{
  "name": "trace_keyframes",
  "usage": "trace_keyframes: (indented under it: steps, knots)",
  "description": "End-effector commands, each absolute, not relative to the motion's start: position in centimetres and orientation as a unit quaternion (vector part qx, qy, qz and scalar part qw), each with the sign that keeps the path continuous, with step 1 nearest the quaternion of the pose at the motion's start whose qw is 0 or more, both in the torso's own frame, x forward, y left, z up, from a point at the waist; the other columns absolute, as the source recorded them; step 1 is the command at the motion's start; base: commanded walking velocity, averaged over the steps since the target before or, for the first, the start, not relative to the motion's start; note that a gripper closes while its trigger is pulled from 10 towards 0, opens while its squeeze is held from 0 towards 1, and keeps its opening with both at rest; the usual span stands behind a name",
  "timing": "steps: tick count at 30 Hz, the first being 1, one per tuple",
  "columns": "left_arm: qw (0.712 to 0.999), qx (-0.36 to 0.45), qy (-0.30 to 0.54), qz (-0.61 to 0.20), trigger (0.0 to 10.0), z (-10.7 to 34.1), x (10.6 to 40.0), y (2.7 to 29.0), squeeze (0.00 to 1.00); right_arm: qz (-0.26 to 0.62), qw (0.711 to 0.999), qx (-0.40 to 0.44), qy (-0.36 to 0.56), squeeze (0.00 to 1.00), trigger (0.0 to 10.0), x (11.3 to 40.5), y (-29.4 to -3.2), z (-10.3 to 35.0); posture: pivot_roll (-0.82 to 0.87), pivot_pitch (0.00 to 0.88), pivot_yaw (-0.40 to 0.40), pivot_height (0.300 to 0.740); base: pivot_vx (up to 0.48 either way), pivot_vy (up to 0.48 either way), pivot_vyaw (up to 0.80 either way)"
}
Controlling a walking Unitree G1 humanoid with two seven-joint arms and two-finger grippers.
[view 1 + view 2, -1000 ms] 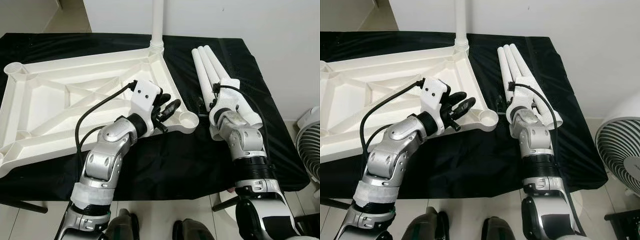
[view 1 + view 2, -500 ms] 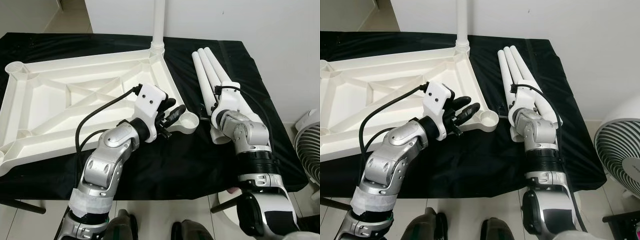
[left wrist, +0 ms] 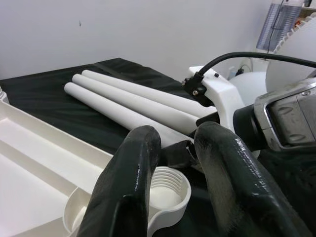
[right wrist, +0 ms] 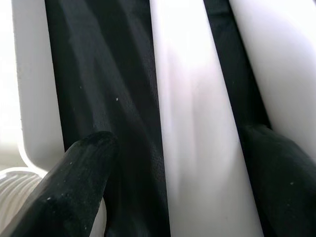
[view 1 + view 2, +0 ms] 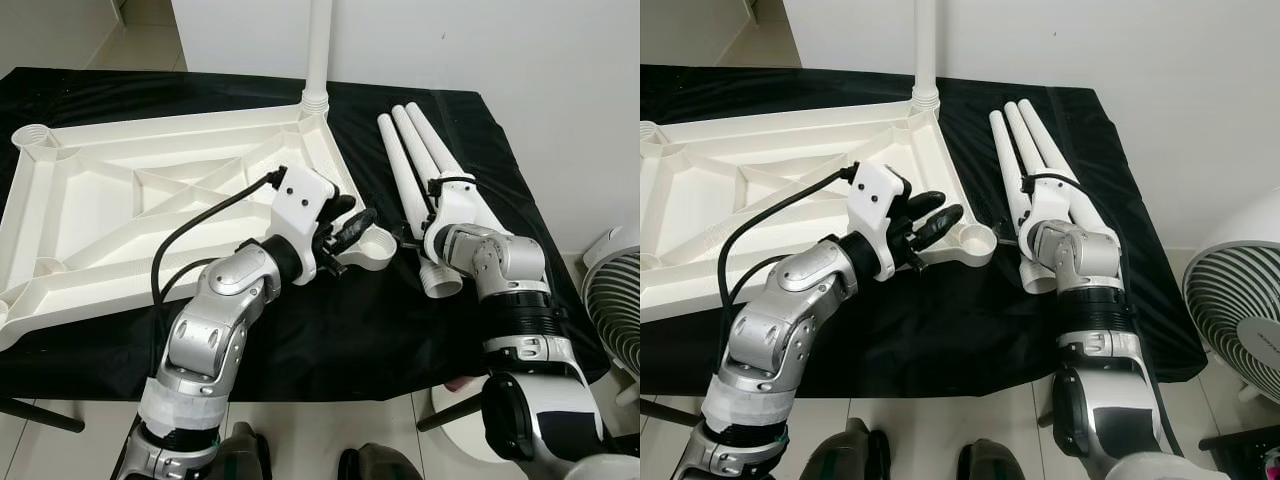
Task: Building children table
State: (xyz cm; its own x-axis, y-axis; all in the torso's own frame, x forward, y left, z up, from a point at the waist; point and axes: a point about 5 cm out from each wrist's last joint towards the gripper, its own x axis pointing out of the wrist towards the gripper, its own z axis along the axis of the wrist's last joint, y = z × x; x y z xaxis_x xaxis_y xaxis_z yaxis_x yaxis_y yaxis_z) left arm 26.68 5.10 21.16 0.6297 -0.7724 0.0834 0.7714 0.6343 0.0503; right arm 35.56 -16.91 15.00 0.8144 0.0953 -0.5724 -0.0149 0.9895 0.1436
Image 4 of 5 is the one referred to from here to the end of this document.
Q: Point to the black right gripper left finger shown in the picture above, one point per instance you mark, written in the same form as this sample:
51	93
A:
69	192

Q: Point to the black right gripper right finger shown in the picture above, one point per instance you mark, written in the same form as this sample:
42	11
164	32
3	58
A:
286	192

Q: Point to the white plastic table leg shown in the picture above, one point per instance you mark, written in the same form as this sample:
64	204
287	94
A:
284	61
197	123
34	86

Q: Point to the black tablecloth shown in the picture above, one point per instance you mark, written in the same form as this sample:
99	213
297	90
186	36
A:
98	74

